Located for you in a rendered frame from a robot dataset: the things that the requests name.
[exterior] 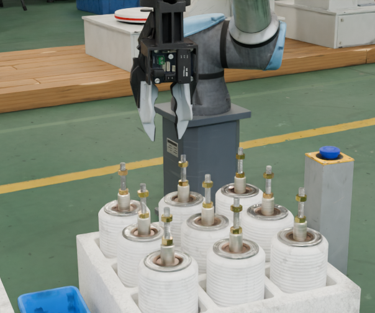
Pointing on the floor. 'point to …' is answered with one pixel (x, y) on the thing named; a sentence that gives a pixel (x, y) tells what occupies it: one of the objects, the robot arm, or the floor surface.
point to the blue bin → (53, 301)
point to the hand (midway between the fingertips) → (164, 129)
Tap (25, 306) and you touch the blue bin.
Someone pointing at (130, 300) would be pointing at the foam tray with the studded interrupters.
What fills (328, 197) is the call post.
